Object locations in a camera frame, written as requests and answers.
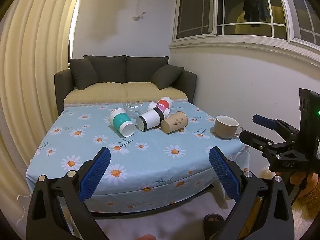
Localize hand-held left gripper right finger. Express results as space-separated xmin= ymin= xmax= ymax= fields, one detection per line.
xmin=209 ymin=147 xmax=295 ymax=240

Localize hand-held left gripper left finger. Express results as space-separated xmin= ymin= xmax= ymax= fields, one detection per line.
xmin=26 ymin=147 xmax=111 ymax=240

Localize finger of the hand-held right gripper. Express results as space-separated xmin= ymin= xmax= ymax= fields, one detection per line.
xmin=252 ymin=114 xmax=300 ymax=141
xmin=239 ymin=130 xmax=299 ymax=157

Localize white cup with teal band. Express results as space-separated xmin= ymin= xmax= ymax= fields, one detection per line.
xmin=109 ymin=109 xmax=136 ymax=137

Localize brown paper cup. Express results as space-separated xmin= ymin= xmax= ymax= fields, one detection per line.
xmin=161 ymin=111 xmax=188 ymax=134

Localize white cup with black band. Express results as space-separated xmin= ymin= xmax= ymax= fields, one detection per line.
xmin=136 ymin=109 xmax=165 ymax=132

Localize white cup with pink band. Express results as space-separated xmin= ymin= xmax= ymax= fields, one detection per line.
xmin=153 ymin=106 xmax=171 ymax=118

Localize white cup with red band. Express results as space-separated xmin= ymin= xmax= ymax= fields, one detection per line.
xmin=157 ymin=96 xmax=173 ymax=109

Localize person's right hand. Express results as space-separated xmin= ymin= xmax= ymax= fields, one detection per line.
xmin=289 ymin=172 xmax=318 ymax=198

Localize white table leg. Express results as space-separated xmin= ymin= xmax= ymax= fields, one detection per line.
xmin=214 ymin=180 xmax=230 ymax=209

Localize beige ceramic mug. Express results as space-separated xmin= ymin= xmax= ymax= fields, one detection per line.
xmin=215 ymin=115 xmax=244 ymax=140

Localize person's foot in sandal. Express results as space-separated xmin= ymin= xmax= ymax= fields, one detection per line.
xmin=203 ymin=214 xmax=225 ymax=238

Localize blue daisy tablecloth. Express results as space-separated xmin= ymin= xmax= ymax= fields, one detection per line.
xmin=26 ymin=101 xmax=250 ymax=213

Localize clear glass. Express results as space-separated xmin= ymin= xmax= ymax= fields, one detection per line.
xmin=122 ymin=101 xmax=145 ymax=117

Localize cream sofa seat cover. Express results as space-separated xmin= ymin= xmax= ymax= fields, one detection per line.
xmin=63 ymin=81 xmax=188 ymax=109

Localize dark grey sofa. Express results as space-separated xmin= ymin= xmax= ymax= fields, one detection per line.
xmin=54 ymin=55 xmax=197 ymax=115

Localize dark grey throw cushion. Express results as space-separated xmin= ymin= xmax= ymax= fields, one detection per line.
xmin=69 ymin=57 xmax=98 ymax=91
xmin=151 ymin=65 xmax=185 ymax=90

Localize dark hanging clothes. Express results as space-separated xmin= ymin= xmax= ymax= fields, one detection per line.
xmin=243 ymin=0 xmax=271 ymax=28

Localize cream curtain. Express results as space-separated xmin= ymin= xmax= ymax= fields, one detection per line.
xmin=0 ymin=0 xmax=84 ymax=200

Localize white framed window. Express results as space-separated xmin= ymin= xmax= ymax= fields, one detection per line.
xmin=169 ymin=0 xmax=320 ymax=60

